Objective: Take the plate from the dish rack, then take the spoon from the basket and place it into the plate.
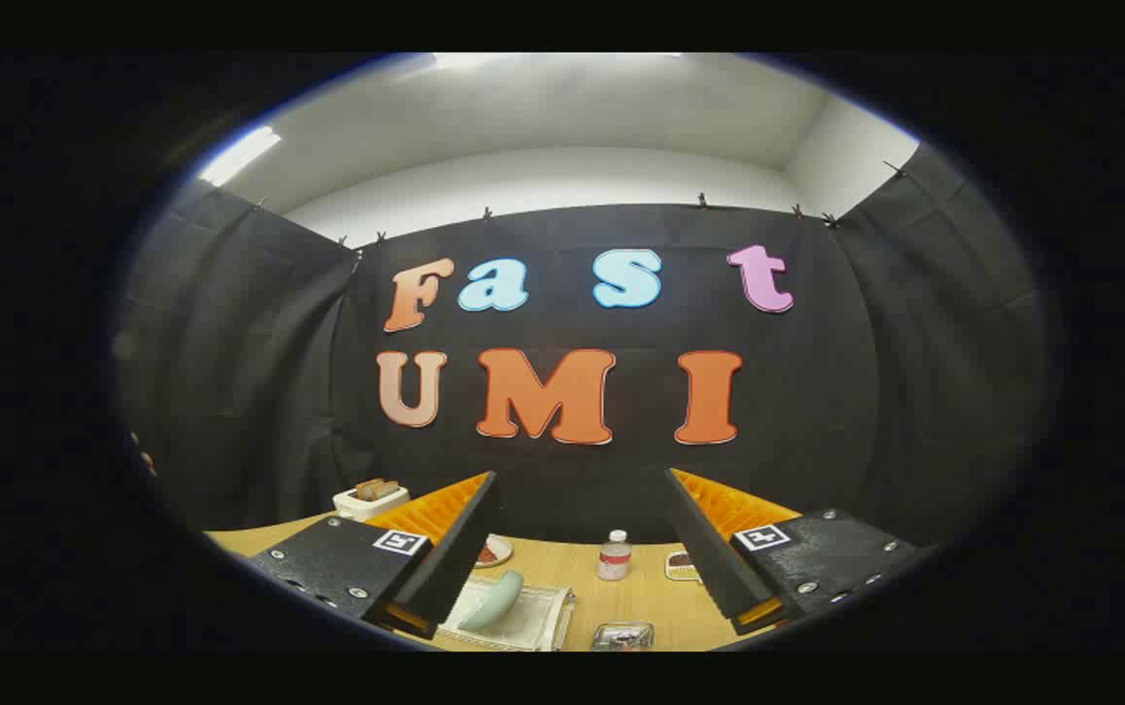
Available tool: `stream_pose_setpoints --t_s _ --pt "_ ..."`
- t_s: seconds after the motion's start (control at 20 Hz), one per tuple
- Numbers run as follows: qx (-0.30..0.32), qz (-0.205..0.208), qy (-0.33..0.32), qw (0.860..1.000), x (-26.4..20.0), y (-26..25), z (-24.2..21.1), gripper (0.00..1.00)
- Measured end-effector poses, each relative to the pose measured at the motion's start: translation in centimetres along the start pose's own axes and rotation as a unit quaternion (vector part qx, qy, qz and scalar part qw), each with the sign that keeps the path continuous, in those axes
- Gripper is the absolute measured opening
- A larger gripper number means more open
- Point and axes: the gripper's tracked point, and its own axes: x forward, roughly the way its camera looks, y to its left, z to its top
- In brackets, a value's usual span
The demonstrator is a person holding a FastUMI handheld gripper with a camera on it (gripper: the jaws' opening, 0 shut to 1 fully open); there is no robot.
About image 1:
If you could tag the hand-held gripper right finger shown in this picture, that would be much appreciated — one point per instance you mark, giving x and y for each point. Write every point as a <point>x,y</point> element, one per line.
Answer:
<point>709,548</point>

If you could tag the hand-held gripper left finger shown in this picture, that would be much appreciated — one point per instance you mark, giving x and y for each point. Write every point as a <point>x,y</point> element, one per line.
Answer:
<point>454,548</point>

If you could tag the light green plate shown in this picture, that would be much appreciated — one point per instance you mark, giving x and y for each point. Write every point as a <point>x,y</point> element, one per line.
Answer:
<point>493,602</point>

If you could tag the white oval plate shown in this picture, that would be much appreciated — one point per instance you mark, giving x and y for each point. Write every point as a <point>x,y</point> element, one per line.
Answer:
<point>501,548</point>

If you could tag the dark beans portion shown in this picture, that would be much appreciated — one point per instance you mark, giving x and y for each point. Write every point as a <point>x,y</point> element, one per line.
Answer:
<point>681,560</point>

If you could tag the brown meat patty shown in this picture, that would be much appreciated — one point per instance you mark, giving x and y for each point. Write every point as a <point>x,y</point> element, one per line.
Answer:
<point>487,555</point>

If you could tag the white divided tray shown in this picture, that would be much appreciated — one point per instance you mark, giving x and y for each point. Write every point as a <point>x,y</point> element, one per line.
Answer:
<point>679,572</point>

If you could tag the clear bottle with red label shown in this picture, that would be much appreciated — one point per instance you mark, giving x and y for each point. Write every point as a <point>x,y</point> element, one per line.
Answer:
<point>614,558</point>

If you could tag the white toaster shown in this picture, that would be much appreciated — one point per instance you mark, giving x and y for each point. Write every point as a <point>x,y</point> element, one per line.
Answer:
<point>366,507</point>

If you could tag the toast slices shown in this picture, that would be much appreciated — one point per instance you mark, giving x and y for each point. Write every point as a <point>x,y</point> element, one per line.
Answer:
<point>376,488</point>

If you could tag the white drip tray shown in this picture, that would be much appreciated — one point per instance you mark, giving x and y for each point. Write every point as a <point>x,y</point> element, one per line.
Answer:
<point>542,615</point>

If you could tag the ceiling light panel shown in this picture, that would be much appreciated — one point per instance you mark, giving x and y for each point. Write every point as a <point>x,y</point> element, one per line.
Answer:
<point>239,155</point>

